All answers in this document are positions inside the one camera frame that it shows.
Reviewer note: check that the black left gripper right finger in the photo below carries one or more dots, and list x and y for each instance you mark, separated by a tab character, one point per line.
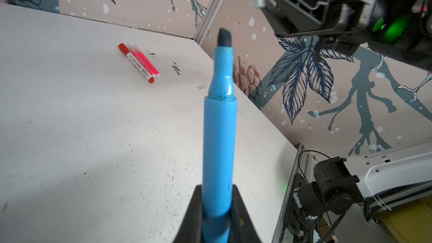
242	229

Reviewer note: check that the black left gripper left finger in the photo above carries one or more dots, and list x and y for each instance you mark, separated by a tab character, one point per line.
190	228

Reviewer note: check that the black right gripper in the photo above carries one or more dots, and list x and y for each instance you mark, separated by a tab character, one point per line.
295	18

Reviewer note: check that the blue highlighter pen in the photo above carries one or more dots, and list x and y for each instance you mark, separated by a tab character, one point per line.
220	110

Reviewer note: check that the pink highlighter pen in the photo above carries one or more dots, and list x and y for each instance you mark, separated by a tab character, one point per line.
150	67

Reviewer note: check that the white marker pen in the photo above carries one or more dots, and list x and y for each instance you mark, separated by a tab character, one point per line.
140	67

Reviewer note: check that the red pen cap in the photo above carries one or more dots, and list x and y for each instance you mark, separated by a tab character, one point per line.
124	49

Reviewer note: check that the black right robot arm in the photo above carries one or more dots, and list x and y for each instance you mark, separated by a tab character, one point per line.
398	29

